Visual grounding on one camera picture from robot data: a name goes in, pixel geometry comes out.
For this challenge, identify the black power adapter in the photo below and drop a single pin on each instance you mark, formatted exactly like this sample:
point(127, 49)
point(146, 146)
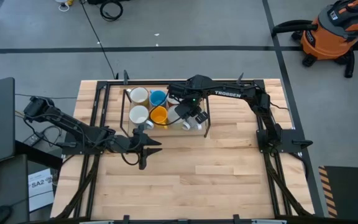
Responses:
point(33, 138)

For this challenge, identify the dark grey desk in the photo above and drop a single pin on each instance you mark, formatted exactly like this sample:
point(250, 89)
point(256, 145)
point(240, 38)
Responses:
point(8, 186)

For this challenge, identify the light blue mug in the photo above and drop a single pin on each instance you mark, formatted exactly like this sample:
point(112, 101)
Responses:
point(157, 98)

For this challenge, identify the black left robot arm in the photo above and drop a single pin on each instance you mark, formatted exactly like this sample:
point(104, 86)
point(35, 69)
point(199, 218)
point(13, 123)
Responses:
point(73, 127)

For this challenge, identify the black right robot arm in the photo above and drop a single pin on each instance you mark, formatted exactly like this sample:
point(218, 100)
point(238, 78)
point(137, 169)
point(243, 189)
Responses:
point(235, 93)

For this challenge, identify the wooden shelf black metal frame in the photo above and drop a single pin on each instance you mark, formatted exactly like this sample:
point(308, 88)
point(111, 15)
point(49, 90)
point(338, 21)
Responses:
point(166, 133)

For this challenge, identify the black mat hazard stripes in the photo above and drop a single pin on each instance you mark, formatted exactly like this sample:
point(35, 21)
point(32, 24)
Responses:
point(346, 193)

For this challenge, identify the orange black shop vacuum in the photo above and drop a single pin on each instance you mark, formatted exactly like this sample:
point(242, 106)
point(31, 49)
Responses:
point(331, 34)

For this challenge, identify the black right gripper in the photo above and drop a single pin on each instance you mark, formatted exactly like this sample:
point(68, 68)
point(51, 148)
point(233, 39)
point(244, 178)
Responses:
point(188, 109)

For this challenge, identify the black aluminium rig frame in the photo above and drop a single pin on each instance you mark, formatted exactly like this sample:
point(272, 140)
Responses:
point(141, 82)

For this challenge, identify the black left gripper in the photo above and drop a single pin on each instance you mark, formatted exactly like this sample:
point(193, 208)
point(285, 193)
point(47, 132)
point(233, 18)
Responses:
point(135, 143)

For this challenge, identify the white printed paper sign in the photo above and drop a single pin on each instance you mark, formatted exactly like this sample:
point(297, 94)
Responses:
point(40, 186)

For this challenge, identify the olive mug white inside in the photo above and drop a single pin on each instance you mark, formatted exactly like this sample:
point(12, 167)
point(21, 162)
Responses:
point(139, 96)

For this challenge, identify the plain yellow mug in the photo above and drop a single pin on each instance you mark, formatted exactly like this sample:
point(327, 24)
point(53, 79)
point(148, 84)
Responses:
point(158, 115)

